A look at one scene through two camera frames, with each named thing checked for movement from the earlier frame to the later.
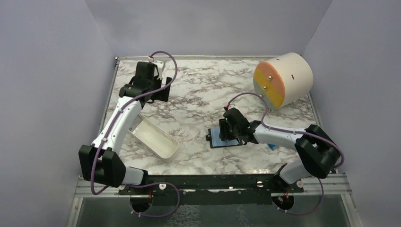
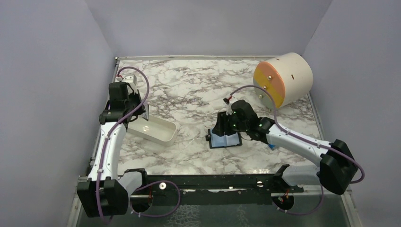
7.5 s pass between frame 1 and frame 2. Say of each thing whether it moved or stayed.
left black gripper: moved
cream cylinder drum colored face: stayed
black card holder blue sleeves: stayed
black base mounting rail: stayed
